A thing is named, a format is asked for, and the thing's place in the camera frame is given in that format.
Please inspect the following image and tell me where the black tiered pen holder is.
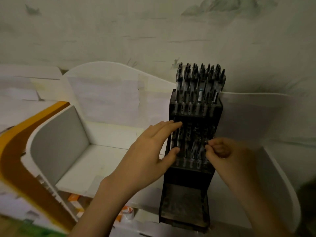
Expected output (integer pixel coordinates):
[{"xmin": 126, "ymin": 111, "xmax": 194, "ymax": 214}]
[{"xmin": 159, "ymin": 89, "xmax": 224, "ymax": 234}]

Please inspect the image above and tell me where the person's left hand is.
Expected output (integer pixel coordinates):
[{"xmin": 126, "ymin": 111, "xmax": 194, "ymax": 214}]
[{"xmin": 101, "ymin": 120, "xmax": 183, "ymax": 198}]

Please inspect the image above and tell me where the row of black pens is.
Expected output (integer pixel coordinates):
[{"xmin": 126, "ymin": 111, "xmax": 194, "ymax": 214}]
[{"xmin": 174, "ymin": 62, "xmax": 226, "ymax": 114}]

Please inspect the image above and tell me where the small white paper strip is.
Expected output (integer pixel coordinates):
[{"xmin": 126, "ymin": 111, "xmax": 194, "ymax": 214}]
[{"xmin": 0, "ymin": 87, "xmax": 40, "ymax": 101}]

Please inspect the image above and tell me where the large white paper sheet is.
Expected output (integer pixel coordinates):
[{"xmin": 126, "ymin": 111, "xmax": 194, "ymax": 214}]
[{"xmin": 0, "ymin": 76, "xmax": 33, "ymax": 91}]

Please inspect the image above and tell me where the person's left forearm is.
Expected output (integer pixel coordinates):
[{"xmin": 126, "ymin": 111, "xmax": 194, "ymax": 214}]
[{"xmin": 68, "ymin": 181, "xmax": 131, "ymax": 237}]

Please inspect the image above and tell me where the person's right forearm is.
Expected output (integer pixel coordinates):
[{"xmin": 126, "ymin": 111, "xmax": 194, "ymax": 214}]
[{"xmin": 237, "ymin": 182, "xmax": 294, "ymax": 237}]

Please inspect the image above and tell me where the person's right hand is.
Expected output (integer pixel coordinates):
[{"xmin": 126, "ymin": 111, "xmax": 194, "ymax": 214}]
[{"xmin": 204, "ymin": 137, "xmax": 262, "ymax": 195}]

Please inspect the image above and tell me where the bright green object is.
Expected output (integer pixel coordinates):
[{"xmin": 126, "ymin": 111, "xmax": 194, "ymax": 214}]
[{"xmin": 17, "ymin": 219, "xmax": 65, "ymax": 237}]

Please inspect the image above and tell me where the white curved-back shelf unit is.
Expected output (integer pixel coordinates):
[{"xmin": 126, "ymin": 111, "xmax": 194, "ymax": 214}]
[{"xmin": 21, "ymin": 61, "xmax": 302, "ymax": 237}]

